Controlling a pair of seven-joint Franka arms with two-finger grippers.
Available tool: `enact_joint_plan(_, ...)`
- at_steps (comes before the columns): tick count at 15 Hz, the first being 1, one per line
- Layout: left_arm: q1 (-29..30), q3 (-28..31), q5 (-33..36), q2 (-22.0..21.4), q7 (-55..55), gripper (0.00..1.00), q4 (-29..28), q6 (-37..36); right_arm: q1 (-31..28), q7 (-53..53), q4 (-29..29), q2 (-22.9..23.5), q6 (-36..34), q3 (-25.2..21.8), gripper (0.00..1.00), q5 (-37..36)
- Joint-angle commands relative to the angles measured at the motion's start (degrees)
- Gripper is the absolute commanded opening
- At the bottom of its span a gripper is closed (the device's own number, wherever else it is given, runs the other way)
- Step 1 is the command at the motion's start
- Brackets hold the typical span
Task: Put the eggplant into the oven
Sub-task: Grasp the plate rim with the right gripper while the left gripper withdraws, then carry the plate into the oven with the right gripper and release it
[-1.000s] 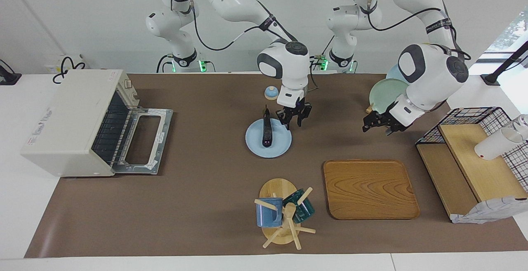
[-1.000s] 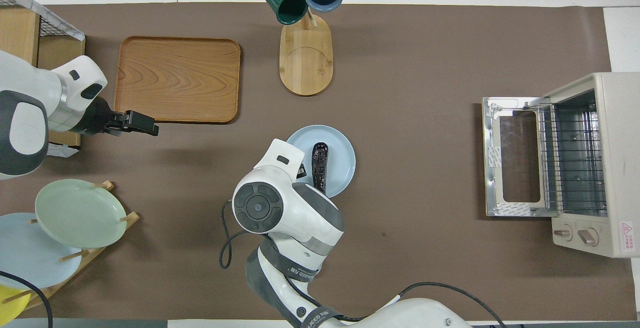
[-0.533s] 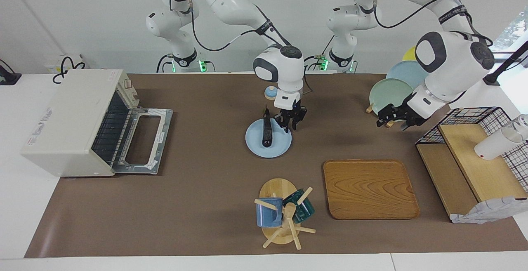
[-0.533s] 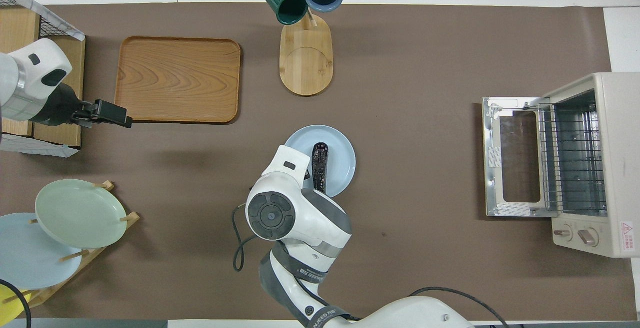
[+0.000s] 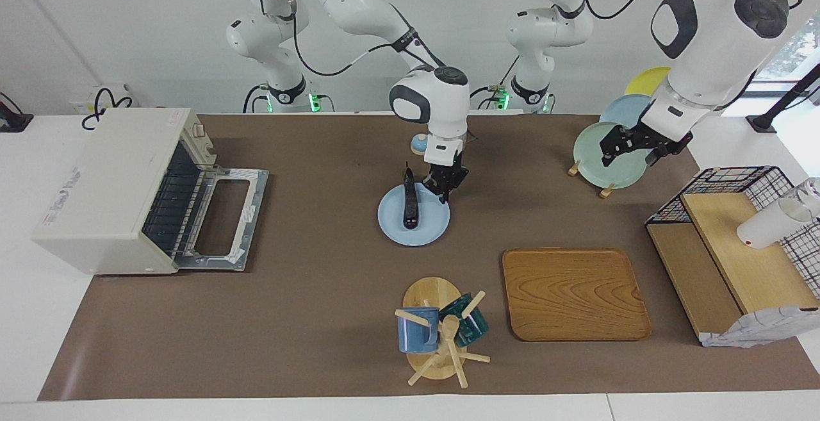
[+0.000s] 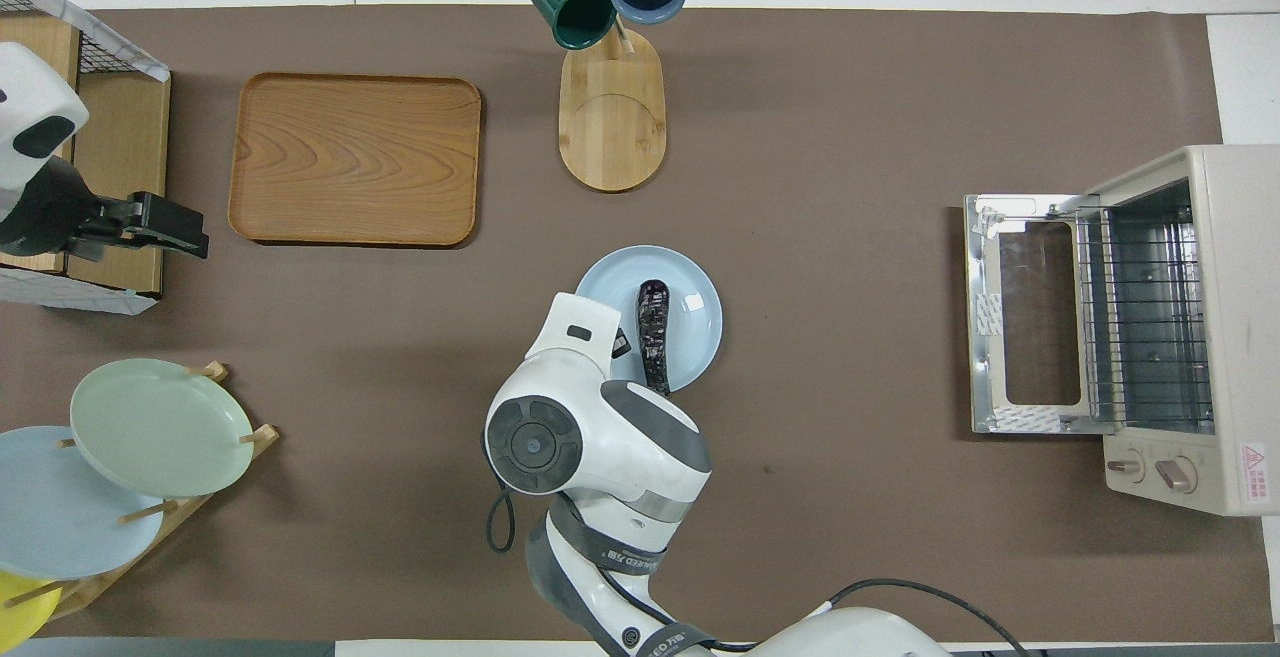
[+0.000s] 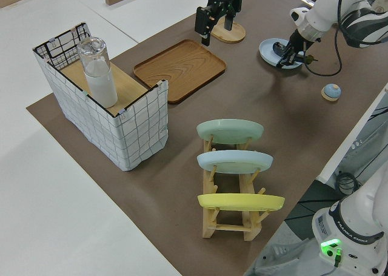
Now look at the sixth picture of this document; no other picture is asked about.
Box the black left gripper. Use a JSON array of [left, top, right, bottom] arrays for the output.
[[0, 159, 211, 260]]

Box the cream toaster oven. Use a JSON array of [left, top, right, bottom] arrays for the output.
[[963, 144, 1280, 518]]

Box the wooden shelf box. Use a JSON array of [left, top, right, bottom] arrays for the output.
[[0, 12, 171, 296]]

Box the wooden serving tray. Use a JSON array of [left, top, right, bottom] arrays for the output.
[[228, 72, 483, 248]]

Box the pale green plate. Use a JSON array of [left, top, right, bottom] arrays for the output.
[[70, 358, 255, 498]]

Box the wooden mug tree stand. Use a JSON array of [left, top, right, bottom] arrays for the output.
[[528, 0, 691, 193]]

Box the wooden plate rack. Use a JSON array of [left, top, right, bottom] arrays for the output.
[[0, 361, 281, 623]]

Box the brown table mat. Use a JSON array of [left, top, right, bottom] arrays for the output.
[[0, 5, 1271, 643]]

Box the light blue racked plate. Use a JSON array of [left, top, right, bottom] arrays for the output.
[[0, 425, 166, 581]]

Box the yellow plate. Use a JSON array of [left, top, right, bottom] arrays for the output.
[[0, 569, 63, 653]]

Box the black wire basket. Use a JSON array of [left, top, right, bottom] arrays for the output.
[[0, 0, 171, 316]]

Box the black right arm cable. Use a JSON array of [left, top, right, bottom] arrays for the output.
[[486, 485, 1021, 657]]

